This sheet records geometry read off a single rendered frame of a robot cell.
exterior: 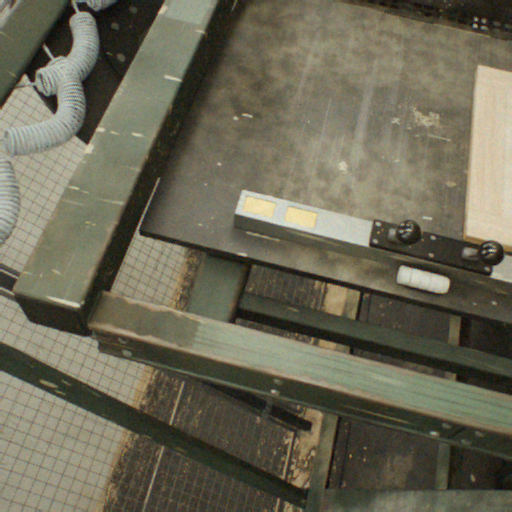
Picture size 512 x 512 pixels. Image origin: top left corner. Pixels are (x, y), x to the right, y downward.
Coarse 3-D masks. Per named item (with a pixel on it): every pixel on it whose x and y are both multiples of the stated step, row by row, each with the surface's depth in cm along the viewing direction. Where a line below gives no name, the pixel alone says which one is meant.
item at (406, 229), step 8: (400, 224) 83; (408, 224) 82; (416, 224) 82; (392, 232) 93; (400, 232) 83; (408, 232) 82; (416, 232) 82; (392, 240) 93; (400, 240) 83; (408, 240) 82; (416, 240) 82
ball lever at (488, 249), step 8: (488, 240) 83; (464, 248) 93; (480, 248) 83; (488, 248) 82; (496, 248) 81; (464, 256) 93; (472, 256) 90; (480, 256) 83; (488, 256) 81; (496, 256) 81; (504, 256) 82; (488, 264) 82; (496, 264) 82
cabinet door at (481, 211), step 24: (480, 72) 120; (504, 72) 121; (480, 96) 117; (504, 96) 117; (480, 120) 113; (504, 120) 114; (480, 144) 110; (504, 144) 111; (480, 168) 107; (504, 168) 108; (480, 192) 104; (504, 192) 105; (480, 216) 101; (504, 216) 102; (480, 240) 100; (504, 240) 99
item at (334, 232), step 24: (240, 216) 96; (264, 216) 95; (336, 216) 96; (312, 240) 96; (336, 240) 95; (360, 240) 94; (384, 264) 97; (408, 264) 95; (432, 264) 94; (504, 264) 94; (480, 288) 96; (504, 288) 94
